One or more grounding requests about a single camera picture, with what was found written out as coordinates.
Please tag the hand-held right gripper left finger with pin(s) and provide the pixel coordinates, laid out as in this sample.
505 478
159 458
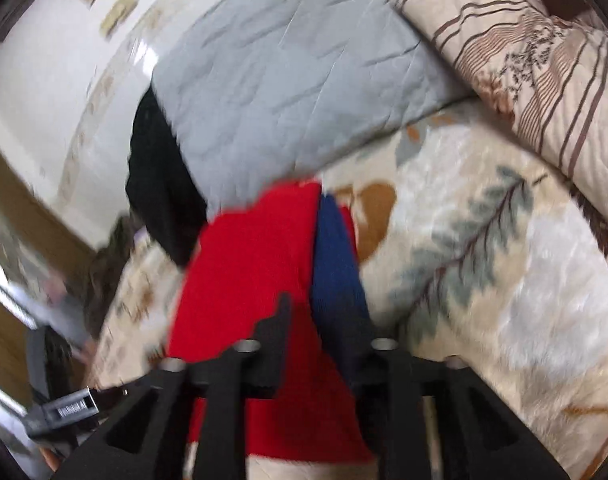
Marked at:
276 352

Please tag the black garment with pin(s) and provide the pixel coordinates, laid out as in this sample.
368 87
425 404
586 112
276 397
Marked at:
159 185

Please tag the striped beige pillow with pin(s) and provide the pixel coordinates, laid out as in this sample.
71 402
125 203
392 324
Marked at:
559 85

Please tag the red and blue knit sweater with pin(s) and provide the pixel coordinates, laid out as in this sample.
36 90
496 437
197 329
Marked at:
244 260

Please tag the grey quilted bedcover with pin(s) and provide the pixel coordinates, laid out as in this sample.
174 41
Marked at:
294 85

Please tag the dark brown fleece blanket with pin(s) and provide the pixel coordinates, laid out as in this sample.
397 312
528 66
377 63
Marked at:
109 270

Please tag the beige leaf-print fleece blanket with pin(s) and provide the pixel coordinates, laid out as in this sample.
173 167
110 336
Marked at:
484 260

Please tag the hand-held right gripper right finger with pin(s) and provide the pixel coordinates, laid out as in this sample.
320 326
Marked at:
366 365

